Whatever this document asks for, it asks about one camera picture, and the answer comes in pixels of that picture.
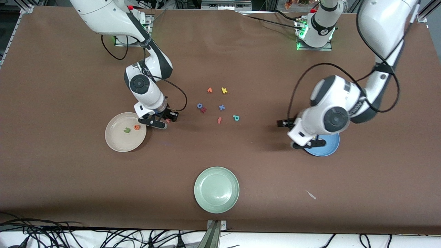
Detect blue round plate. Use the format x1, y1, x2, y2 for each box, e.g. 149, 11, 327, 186
303, 133, 340, 157

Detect beige round plate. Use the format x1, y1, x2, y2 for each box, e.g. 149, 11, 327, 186
105, 112, 147, 153

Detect brown paper table cover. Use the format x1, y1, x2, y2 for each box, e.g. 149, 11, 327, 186
0, 6, 441, 235

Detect green round plate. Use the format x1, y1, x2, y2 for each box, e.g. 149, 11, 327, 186
194, 166, 240, 214

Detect small orange brown object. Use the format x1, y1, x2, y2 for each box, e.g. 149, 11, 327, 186
285, 0, 312, 9

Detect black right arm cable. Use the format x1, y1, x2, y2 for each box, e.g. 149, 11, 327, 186
101, 34, 188, 113

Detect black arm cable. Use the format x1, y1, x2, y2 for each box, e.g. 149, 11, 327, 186
287, 0, 419, 121
101, 34, 188, 113

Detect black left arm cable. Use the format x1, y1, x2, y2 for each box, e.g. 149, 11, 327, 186
287, 0, 419, 121

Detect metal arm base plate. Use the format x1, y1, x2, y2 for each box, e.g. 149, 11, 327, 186
296, 17, 333, 52
114, 34, 153, 47

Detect black cable on table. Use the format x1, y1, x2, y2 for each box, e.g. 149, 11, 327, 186
241, 10, 304, 31

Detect aluminium frame beam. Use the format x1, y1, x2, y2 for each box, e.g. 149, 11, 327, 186
201, 0, 253, 11

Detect metal mounting bracket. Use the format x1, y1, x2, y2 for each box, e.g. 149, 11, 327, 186
197, 220, 228, 248

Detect aluminium table edge rail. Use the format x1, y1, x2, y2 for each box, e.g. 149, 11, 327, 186
0, 0, 35, 69
416, 0, 441, 66

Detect black cable tangle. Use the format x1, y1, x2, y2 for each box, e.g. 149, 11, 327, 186
0, 212, 207, 248

